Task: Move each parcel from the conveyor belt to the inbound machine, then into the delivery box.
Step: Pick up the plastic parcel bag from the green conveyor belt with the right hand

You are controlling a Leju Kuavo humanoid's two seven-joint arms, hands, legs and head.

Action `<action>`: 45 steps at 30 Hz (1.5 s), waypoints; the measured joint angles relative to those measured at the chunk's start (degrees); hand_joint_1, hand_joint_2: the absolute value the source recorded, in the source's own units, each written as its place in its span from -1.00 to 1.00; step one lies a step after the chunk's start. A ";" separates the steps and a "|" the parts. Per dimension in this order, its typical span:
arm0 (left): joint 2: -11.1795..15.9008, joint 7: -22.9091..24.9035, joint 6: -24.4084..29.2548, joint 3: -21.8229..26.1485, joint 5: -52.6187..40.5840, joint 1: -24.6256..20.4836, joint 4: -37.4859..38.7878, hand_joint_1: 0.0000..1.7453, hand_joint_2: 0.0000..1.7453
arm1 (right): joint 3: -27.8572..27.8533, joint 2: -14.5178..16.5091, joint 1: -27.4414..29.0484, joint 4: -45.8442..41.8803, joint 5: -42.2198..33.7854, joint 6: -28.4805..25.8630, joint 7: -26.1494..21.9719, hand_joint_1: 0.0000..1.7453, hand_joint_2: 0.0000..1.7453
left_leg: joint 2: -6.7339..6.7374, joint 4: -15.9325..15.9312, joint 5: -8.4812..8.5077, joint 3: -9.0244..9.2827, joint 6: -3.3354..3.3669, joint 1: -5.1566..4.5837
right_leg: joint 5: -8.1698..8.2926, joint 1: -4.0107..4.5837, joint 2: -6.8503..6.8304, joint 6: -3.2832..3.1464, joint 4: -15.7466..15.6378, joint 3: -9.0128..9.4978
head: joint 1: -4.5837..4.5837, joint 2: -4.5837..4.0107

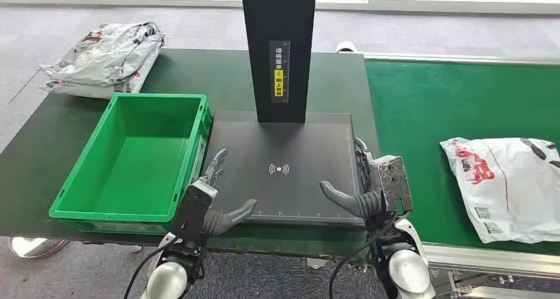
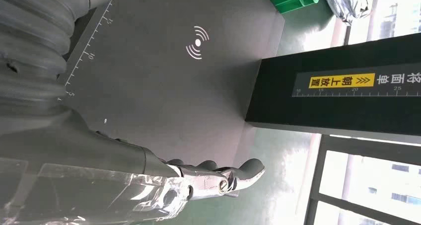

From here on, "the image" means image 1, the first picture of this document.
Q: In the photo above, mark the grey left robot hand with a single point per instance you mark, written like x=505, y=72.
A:
x=232, y=218

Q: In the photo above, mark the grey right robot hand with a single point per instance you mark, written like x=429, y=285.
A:
x=363, y=205

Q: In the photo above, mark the white parcel with red print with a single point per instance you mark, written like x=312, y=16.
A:
x=507, y=187

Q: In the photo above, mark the green conveyor belt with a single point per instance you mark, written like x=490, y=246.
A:
x=420, y=113

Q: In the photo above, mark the flat white parcel bag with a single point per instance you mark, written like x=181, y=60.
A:
x=127, y=87

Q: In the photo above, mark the crumpled grey parcel bag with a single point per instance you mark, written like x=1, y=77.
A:
x=109, y=52

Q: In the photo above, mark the white table foot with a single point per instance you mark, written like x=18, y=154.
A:
x=316, y=263

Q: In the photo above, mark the green plastic crate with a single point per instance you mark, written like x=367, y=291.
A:
x=140, y=166

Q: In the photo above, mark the black scanner column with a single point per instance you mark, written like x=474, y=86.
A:
x=262, y=26

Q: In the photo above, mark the round chrome base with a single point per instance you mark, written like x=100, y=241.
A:
x=35, y=246

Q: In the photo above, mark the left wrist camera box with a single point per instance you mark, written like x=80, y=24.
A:
x=194, y=209

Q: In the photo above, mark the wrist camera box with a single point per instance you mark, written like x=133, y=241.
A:
x=194, y=209
x=396, y=183

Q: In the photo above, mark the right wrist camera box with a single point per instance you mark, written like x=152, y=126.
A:
x=396, y=183

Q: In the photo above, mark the black scanner base plate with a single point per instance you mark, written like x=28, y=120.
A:
x=284, y=148

